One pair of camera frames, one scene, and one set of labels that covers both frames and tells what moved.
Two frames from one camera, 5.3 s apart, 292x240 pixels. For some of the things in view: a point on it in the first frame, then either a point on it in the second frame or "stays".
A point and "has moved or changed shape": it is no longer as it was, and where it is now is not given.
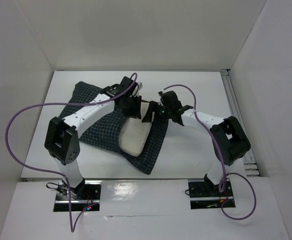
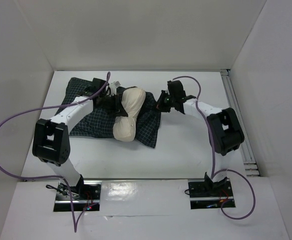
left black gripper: [136, 112] to [117, 108]
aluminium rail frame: [250, 166] stays
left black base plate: [85, 195] stays
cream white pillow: [134, 133] has moved or changed shape
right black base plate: [202, 196] stays
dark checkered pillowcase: [105, 134] has moved or changed shape
